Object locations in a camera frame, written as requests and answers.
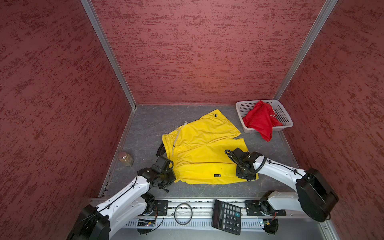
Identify yellow shorts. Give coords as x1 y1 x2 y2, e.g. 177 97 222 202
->
162 110 248 185

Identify red shorts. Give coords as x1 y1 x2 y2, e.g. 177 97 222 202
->
243 101 283 142

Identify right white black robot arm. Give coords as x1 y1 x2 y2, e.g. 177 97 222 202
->
234 153 339 223

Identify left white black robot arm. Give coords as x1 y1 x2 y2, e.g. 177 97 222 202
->
67 167 176 240

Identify small brown glass jar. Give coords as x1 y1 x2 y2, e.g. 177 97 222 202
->
118 152 134 167

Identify black calculator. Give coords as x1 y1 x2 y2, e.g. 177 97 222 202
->
212 200 242 236

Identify white plastic basket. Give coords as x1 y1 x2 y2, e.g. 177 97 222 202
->
235 100 294 134

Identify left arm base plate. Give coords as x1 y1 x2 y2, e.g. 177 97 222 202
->
142 200 169 216

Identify grey ring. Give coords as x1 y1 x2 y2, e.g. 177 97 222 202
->
174 202 193 226

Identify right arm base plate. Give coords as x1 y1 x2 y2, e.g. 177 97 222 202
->
245 201 287 217

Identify aluminium front frame rail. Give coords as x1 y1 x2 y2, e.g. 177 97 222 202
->
74 197 341 240

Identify left circuit board with wires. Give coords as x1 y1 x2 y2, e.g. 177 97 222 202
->
136 208 166 235

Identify circuit board with wires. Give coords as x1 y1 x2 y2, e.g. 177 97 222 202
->
263 213 279 235
136 208 166 235

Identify right circuit board with wires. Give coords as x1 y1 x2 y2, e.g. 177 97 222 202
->
263 213 279 235

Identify right aluminium corner post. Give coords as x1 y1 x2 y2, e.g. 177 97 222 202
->
274 0 338 100

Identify aluminium corner post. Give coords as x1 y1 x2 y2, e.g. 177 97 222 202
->
81 0 137 111
274 0 338 100

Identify left aluminium corner post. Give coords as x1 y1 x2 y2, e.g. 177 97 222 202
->
81 0 137 111

